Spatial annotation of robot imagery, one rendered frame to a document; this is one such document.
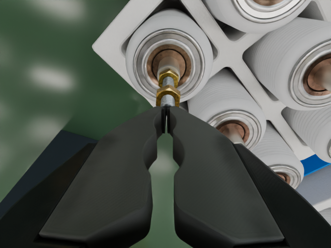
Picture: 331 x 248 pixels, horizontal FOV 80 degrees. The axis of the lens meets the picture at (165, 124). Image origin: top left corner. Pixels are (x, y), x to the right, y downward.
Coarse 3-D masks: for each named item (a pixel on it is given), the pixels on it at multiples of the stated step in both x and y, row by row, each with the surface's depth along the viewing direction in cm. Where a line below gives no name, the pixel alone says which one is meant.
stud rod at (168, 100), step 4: (168, 76) 17; (164, 80) 17; (168, 80) 16; (172, 80) 17; (164, 84) 16; (168, 84) 16; (172, 84) 16; (164, 96) 14; (168, 96) 14; (172, 96) 14; (164, 100) 13; (168, 100) 13; (172, 100) 13; (164, 104) 13; (168, 104) 13; (172, 104) 13
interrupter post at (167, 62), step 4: (164, 60) 20; (168, 60) 19; (172, 60) 20; (176, 60) 21; (160, 64) 19; (164, 64) 18; (168, 64) 18; (172, 64) 18; (176, 64) 19; (160, 68) 18; (164, 68) 18; (168, 68) 18; (172, 68) 18; (176, 68) 18; (176, 72) 18
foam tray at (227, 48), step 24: (144, 0) 24; (168, 0) 33; (192, 0) 24; (312, 0) 24; (120, 24) 25; (216, 24) 25; (96, 48) 27; (120, 48) 27; (216, 48) 27; (240, 48) 27; (120, 72) 29; (216, 72) 29; (240, 72) 28; (144, 96) 32; (264, 96) 30; (288, 144) 35
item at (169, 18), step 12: (156, 12) 30; (168, 12) 23; (180, 12) 26; (144, 24) 20; (156, 24) 19; (168, 24) 19; (180, 24) 19; (192, 24) 19; (132, 36) 20; (144, 36) 20; (204, 36) 20; (132, 48) 20; (204, 48) 20; (132, 60) 21; (132, 72) 22; (204, 72) 21; (132, 84) 23; (204, 84) 23; (192, 96) 23
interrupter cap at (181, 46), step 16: (160, 32) 19; (176, 32) 19; (144, 48) 20; (160, 48) 20; (176, 48) 20; (192, 48) 20; (144, 64) 21; (192, 64) 21; (144, 80) 22; (192, 80) 22
